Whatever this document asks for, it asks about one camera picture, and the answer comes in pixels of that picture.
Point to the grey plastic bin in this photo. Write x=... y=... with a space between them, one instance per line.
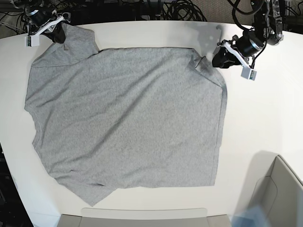
x=280 y=194
x=90 y=217

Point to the grey T-shirt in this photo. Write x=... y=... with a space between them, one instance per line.
x=123 y=118

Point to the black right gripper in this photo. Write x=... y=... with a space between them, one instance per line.
x=51 y=25

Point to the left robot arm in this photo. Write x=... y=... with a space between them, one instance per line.
x=266 y=29

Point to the grey plastic bin bottom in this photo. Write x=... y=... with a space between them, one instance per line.
x=90 y=217

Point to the grey plastic bin right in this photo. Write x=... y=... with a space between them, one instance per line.
x=280 y=194

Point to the blue cloth blurred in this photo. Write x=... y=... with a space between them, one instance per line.
x=252 y=217

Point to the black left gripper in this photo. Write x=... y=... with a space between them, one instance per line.
x=232 y=53

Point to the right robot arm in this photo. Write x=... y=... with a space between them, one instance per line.
x=42 y=20

